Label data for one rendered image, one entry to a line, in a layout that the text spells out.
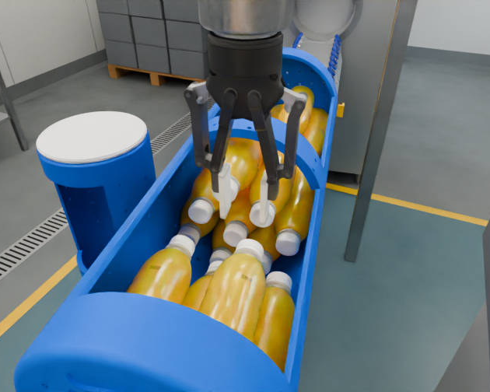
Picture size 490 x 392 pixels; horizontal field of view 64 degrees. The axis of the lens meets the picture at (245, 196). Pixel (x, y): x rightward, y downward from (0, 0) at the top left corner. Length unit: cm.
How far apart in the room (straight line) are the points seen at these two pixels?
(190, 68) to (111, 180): 313
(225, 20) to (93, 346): 29
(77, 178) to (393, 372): 141
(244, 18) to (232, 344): 28
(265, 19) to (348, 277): 182
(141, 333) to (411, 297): 184
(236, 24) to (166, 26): 374
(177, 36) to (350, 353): 319
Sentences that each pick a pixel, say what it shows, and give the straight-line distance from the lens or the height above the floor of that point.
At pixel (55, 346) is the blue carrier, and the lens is 39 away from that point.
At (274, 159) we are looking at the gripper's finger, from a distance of 45.
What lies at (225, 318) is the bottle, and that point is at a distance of 45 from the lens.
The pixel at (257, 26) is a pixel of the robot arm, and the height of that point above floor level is 143.
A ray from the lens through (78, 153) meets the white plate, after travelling 103.
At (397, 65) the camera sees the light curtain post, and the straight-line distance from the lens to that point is 164.
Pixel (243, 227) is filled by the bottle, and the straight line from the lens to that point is 67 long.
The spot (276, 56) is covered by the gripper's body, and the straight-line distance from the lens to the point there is 40.
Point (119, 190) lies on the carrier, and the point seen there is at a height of 93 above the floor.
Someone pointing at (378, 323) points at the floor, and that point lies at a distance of 196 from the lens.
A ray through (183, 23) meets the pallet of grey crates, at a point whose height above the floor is 65.
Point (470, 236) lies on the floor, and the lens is 260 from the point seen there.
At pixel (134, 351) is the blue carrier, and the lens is 34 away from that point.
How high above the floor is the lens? 152
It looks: 36 degrees down
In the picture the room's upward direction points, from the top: straight up
